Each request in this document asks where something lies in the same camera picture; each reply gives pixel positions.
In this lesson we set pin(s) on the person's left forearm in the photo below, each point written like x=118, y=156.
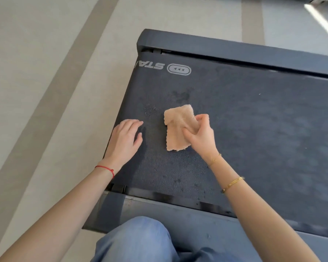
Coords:
x=65, y=212

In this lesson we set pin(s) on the beige cleaning cloth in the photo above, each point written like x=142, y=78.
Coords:
x=175, y=128

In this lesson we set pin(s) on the person's left hand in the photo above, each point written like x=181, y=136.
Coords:
x=123, y=144

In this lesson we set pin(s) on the person's right hand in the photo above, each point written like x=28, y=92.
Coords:
x=203, y=139

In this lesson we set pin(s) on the gold bangle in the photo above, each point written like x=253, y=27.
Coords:
x=233, y=182

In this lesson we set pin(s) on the person's blue jeans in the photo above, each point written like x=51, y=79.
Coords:
x=131, y=242

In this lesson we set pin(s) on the person's right forearm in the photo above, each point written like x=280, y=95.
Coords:
x=259, y=215

